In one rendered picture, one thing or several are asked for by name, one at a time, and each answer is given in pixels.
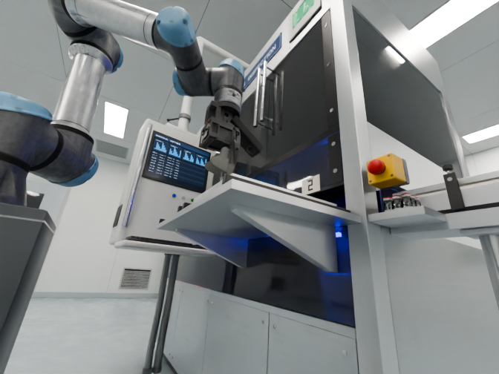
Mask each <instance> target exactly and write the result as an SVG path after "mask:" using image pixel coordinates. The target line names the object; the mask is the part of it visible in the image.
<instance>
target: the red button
mask: <svg viewBox="0 0 499 374"><path fill-rule="evenodd" d="M384 170H385V164H384V162H383V161H381V160H378V159H375V160H371V161H370V162H369V163H368V171H369V173H371V174H374V175H379V174H381V173H382V172H383V171H384Z"/></svg>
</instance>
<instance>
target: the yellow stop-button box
mask: <svg viewBox="0 0 499 374"><path fill-rule="evenodd" d="M375 159H378V160H381V161H383V162H384V164H385V170H384V171H383V172H382V173H381V174H379V175H374V174H371V173H369V171H368V163H369V162H370V161H371V160H369V161H367V162H366V164H367V171H368V183H369V185H371V186H374V187H376V188H380V189H381V190H383V191H384V190H388V189H391V188H396V187H400V186H405V185H408V184H410V181H409V177H408V169H407V165H406V161H405V160H404V159H402V158H400V157H398V156H397V155H395V154H393V153H389V154H386V155H383V156H381V157H377V158H375ZM375 159H373V160H375Z"/></svg>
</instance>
